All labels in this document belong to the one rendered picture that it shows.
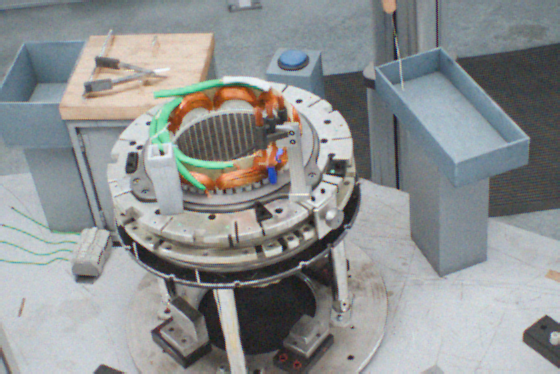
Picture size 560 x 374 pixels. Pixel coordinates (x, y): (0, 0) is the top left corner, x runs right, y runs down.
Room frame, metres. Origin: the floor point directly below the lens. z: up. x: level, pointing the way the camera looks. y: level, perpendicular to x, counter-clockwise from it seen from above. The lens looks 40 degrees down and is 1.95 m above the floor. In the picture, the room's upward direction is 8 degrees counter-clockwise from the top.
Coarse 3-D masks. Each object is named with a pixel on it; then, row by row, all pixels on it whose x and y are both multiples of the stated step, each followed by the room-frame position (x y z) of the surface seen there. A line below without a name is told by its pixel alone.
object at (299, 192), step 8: (296, 128) 0.98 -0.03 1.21; (288, 152) 0.98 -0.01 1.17; (296, 152) 0.98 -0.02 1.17; (288, 160) 0.98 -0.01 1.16; (296, 160) 0.98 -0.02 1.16; (296, 168) 0.98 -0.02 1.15; (296, 176) 0.98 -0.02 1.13; (304, 176) 0.98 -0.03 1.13; (296, 184) 0.98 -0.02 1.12; (304, 184) 0.98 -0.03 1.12; (296, 192) 0.98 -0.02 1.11; (304, 192) 0.98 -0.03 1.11; (296, 200) 0.98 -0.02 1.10; (304, 200) 0.97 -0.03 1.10
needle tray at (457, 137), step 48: (384, 96) 1.25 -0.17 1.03; (432, 96) 1.25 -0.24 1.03; (480, 96) 1.19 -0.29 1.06; (432, 144) 1.11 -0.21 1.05; (480, 144) 1.12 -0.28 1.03; (528, 144) 1.07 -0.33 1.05; (432, 192) 1.14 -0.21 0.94; (480, 192) 1.14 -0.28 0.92; (432, 240) 1.14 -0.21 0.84; (480, 240) 1.14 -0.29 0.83
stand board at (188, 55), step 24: (96, 48) 1.43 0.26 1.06; (120, 48) 1.42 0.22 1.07; (144, 48) 1.42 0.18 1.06; (168, 48) 1.41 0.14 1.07; (192, 48) 1.40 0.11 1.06; (120, 72) 1.36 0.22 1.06; (168, 72) 1.34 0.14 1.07; (192, 72) 1.33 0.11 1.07; (72, 96) 1.31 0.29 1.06; (96, 96) 1.30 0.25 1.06; (120, 96) 1.29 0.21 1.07; (144, 96) 1.29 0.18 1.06
